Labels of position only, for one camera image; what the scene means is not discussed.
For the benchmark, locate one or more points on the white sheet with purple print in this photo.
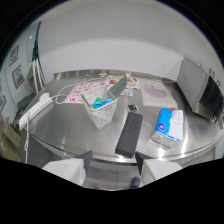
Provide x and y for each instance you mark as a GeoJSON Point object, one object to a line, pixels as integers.
{"type": "Point", "coordinates": [156, 94]}

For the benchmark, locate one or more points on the long black box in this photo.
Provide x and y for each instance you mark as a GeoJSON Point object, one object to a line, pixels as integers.
{"type": "Point", "coordinates": [129, 134]}

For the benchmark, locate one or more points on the grey trowel blade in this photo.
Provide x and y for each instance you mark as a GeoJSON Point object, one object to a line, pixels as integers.
{"type": "Point", "coordinates": [115, 89]}

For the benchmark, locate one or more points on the silver microwave oven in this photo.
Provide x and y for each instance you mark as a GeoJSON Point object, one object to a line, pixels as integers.
{"type": "Point", "coordinates": [202, 91]}

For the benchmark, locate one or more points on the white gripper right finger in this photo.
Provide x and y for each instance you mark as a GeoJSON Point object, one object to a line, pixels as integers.
{"type": "Point", "coordinates": [155, 169]}

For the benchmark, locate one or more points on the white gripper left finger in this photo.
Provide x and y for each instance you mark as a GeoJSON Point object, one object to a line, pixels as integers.
{"type": "Point", "coordinates": [71, 167]}

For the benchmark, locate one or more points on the colourful shapes sheet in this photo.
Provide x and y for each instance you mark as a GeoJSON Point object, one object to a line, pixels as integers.
{"type": "Point", "coordinates": [122, 82]}

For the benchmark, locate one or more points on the small black white cube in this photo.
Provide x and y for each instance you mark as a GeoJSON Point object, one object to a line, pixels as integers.
{"type": "Point", "coordinates": [133, 107]}

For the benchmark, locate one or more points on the white power strip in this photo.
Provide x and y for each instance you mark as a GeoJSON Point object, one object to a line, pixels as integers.
{"type": "Point", "coordinates": [34, 110]}

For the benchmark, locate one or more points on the colourful picture sheet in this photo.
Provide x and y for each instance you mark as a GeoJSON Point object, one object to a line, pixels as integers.
{"type": "Point", "coordinates": [85, 92]}

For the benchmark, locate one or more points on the cardboard box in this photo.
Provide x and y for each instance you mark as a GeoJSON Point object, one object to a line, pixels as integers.
{"type": "Point", "coordinates": [8, 140]}

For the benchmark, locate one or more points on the white mesh basket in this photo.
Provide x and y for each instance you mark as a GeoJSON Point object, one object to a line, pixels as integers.
{"type": "Point", "coordinates": [100, 114]}

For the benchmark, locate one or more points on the framed wall picture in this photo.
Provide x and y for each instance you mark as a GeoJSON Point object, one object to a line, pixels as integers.
{"type": "Point", "coordinates": [18, 76]}
{"type": "Point", "coordinates": [13, 55]}

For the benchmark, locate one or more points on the person's dark shoe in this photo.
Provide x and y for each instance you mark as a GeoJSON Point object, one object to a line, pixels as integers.
{"type": "Point", "coordinates": [135, 182]}

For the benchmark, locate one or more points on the blue white tissue pack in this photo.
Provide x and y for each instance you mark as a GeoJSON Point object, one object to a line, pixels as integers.
{"type": "Point", "coordinates": [169, 127]}

